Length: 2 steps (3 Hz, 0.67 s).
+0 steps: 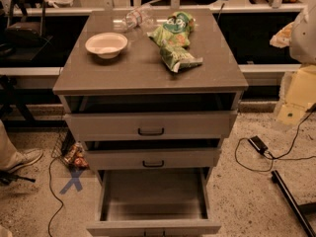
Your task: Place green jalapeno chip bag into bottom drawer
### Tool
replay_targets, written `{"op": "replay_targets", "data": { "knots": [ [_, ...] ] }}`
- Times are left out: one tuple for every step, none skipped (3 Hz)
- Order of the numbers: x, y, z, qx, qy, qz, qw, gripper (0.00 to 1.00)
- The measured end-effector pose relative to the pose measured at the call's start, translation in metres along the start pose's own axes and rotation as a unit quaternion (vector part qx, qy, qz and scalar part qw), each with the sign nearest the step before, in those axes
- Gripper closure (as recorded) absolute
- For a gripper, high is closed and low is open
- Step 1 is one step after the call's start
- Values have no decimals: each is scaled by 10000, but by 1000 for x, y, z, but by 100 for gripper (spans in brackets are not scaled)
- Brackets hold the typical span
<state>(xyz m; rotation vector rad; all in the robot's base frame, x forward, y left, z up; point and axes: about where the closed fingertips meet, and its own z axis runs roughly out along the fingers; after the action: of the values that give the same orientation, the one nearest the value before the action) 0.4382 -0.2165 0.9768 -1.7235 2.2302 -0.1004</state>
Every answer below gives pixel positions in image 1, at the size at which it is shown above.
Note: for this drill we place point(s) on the black metal bar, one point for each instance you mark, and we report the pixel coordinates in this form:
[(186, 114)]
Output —
[(300, 210)]

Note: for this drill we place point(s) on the black chair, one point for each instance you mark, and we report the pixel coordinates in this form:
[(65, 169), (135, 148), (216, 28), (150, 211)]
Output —
[(24, 39)]

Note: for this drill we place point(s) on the black power adapter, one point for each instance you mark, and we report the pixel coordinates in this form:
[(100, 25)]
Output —
[(258, 144)]

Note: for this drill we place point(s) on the white paper bowl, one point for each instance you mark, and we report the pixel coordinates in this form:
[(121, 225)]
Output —
[(106, 45)]

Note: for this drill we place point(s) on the white sneaker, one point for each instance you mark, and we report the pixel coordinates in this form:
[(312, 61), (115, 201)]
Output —
[(23, 159)]

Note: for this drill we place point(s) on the green cartoon snack bag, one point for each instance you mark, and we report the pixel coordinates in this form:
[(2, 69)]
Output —
[(175, 31)]

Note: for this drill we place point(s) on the blue tape cross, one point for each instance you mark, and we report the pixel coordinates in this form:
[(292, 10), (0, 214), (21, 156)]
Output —
[(74, 181)]

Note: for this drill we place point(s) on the wire basket with snacks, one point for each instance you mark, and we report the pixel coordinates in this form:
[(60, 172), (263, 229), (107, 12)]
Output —
[(69, 152)]

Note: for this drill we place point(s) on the grey drawer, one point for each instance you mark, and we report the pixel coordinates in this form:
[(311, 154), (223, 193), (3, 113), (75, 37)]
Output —
[(152, 158), (153, 203), (144, 126)]

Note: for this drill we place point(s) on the green jalapeno chip bag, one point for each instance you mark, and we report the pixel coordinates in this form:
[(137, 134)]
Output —
[(176, 57)]

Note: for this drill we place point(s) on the grey drawer cabinet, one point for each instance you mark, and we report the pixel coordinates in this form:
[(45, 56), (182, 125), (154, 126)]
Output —
[(137, 81)]

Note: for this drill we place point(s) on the bottom grey drawer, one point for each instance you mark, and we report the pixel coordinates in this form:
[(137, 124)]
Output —
[(153, 203)]

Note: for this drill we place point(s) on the top grey drawer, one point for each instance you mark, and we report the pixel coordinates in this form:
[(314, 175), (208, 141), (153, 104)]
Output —
[(144, 126)]

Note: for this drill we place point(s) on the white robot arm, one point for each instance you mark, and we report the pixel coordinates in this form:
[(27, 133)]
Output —
[(300, 35)]

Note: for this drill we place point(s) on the beige trouser leg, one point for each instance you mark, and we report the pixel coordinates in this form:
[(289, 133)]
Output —
[(10, 157)]

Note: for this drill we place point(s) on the middle grey drawer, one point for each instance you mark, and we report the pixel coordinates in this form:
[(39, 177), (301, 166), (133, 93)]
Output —
[(152, 158)]

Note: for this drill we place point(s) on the black tripod foot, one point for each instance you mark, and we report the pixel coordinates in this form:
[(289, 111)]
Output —
[(8, 178)]

